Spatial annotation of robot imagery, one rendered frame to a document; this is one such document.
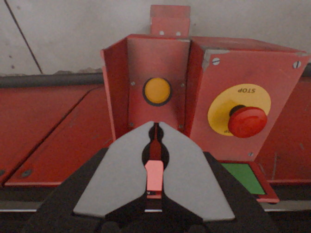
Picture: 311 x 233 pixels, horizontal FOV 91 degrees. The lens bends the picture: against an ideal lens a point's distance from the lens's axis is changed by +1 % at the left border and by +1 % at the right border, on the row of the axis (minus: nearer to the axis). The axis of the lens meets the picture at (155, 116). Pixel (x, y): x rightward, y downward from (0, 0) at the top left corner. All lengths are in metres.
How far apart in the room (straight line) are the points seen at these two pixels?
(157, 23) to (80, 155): 0.65
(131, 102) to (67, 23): 0.86
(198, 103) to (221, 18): 0.83
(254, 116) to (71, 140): 0.41
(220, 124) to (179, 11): 0.78
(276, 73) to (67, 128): 0.49
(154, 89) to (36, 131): 0.41
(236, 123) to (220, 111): 0.03
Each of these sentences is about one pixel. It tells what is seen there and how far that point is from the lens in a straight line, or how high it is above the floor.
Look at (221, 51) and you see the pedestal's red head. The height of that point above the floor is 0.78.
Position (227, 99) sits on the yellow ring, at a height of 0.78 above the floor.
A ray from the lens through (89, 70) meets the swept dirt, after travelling 1.07.
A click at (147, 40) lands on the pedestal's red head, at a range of 0.24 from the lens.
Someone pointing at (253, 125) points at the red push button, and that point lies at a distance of 0.19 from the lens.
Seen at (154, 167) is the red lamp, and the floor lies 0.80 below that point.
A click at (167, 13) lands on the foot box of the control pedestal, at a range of 0.93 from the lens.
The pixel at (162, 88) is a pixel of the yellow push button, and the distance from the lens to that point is 0.23.
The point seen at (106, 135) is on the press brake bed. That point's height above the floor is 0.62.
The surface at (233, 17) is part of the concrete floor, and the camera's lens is 1.01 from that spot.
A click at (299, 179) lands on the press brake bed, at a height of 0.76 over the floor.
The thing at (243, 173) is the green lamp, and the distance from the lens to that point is 0.25.
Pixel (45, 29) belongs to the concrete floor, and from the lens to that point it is 1.13.
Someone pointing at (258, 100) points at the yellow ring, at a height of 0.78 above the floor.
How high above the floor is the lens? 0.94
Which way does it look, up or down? 57 degrees down
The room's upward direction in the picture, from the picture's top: 178 degrees counter-clockwise
